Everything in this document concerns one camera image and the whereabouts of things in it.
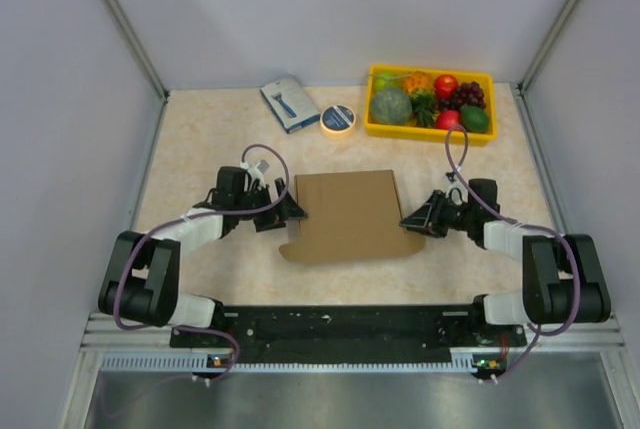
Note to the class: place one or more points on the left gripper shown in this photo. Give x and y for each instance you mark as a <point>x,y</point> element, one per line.
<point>287,209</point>

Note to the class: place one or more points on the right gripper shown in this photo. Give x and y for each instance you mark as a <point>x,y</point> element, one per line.
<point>434,211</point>

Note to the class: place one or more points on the brown cardboard box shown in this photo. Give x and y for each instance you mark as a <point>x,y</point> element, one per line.
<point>351,217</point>

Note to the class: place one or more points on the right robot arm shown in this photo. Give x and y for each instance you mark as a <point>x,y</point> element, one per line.
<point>562,278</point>

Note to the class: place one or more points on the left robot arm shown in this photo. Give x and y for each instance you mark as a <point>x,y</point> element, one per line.
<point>141,283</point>

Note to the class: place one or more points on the razor package box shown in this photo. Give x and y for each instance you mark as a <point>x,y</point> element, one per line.
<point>290,104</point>

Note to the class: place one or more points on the yellow plastic tray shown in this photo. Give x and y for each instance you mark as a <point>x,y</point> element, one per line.
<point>410,130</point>

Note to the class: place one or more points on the yellow tape roll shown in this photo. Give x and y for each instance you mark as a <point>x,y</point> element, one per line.
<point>337,122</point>

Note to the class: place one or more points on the red apple in front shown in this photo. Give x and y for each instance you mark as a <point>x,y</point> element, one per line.
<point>447,120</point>

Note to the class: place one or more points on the red apple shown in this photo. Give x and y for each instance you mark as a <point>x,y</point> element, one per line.
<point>447,120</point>
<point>445,86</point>

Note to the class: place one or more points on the green avocado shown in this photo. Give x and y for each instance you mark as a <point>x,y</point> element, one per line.
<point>474,119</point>

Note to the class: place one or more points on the green netted melon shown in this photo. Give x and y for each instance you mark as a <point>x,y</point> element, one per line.
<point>391,106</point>

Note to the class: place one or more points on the orange pineapple with leaves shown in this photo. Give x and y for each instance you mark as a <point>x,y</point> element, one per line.
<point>419,88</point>

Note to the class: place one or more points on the dark purple grape bunch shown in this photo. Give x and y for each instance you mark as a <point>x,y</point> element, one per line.
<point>471,94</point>

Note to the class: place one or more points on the red apple at back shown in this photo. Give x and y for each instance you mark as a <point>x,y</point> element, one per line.
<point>445,86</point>

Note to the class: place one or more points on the green apple with stem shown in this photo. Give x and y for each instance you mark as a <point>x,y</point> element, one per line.
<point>384,80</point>

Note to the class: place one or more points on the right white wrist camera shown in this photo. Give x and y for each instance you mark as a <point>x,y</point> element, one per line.
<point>455,181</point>

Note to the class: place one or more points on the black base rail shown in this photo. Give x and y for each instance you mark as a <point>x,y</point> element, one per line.
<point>362,336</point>

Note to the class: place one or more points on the right aluminium frame post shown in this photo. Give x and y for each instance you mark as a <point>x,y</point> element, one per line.
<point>551,39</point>

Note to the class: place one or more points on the aluminium frame post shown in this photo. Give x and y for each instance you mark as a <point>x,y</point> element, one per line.
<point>551,39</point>
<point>135,47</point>

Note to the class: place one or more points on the left aluminium frame post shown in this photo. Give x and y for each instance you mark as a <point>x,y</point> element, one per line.
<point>135,47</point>

